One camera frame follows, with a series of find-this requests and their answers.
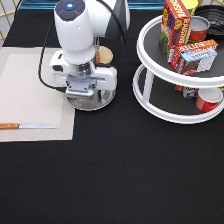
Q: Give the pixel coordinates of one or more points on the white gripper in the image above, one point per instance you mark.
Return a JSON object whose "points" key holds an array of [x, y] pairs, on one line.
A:
{"points": [[106, 76]]}

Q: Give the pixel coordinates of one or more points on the round silver metal plate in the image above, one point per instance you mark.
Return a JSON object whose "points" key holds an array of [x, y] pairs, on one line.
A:
{"points": [[93, 99]]}

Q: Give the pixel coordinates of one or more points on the wooden handled fork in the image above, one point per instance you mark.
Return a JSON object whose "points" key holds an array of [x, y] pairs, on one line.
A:
{"points": [[97, 46]]}

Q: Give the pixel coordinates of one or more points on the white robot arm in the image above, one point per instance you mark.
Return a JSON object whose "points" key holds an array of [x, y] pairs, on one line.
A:
{"points": [[78, 23]]}

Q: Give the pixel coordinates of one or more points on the round wooden coaster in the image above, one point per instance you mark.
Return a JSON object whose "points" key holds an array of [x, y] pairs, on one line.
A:
{"points": [[106, 55]]}

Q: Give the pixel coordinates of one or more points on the white two-tier turntable shelf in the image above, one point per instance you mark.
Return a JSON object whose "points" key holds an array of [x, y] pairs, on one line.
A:
{"points": [[153, 65]]}

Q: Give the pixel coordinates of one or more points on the brownie mix box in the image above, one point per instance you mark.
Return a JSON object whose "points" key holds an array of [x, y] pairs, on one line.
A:
{"points": [[195, 61]]}

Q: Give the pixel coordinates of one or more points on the small colourful box lower tier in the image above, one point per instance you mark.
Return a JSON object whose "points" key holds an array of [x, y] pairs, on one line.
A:
{"points": [[189, 92]]}

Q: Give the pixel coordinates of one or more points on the beige woven placemat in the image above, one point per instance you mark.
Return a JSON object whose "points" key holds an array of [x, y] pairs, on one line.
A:
{"points": [[25, 100]]}

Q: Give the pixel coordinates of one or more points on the red raisins box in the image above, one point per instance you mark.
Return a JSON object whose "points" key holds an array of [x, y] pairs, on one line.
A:
{"points": [[174, 27]]}

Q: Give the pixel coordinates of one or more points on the red white can lower tier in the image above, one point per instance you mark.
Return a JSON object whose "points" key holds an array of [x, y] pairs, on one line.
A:
{"points": [[208, 98]]}

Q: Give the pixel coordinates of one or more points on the red can upper tier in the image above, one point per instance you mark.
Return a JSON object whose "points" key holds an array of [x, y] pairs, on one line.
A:
{"points": [[198, 29]]}

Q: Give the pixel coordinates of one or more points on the red butter box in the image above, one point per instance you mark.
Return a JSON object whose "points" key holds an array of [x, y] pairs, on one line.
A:
{"points": [[194, 46]]}

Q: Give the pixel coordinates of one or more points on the black bowl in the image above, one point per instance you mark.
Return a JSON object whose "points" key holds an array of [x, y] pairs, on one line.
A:
{"points": [[215, 15]]}

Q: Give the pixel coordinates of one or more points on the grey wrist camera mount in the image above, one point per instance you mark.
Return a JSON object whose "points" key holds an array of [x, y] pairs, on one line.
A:
{"points": [[80, 87]]}

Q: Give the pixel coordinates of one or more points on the wooden handled knife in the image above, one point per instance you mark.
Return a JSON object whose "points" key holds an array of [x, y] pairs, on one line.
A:
{"points": [[25, 126]]}

